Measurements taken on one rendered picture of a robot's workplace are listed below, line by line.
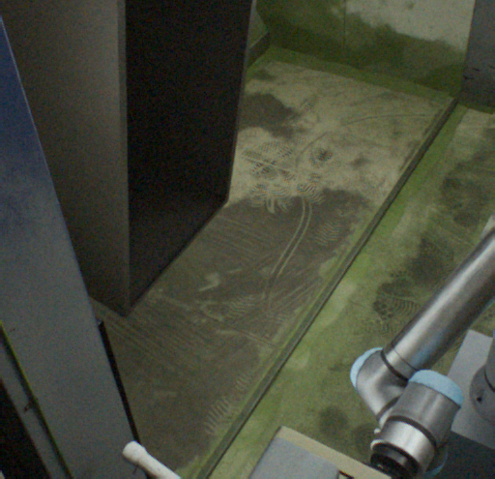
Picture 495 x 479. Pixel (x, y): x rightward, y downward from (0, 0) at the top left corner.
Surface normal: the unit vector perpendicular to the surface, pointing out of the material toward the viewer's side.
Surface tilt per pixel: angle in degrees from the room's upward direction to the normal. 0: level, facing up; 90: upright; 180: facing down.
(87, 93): 91
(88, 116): 91
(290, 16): 90
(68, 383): 90
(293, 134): 0
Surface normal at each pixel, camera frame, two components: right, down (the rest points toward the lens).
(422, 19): -0.51, 0.61
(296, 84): -0.06, -0.72
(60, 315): 0.86, 0.32
